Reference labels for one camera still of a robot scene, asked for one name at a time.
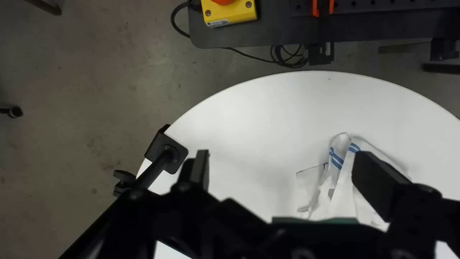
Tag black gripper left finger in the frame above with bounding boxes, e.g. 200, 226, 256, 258
184, 149, 213, 193

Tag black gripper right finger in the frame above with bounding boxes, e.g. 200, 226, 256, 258
351, 150, 443, 235

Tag white cloth with blue stripes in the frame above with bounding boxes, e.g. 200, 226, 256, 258
295, 131, 414, 233

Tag black tripod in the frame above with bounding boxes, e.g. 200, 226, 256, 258
112, 123, 190, 200

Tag black cart foot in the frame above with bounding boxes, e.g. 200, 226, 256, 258
421, 36, 460, 75

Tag yellow emergency stop box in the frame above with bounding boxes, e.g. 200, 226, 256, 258
199, 0, 260, 29

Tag black equipment cart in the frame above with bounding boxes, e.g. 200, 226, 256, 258
187, 0, 460, 51

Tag black floor stand foot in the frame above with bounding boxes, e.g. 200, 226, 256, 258
0, 104, 25, 121

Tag black cable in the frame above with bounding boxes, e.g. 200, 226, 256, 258
170, 0, 309, 69

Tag black clamp bracket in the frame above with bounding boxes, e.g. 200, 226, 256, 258
306, 41, 337, 68

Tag orange clamp handles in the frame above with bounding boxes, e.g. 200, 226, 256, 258
309, 0, 337, 21

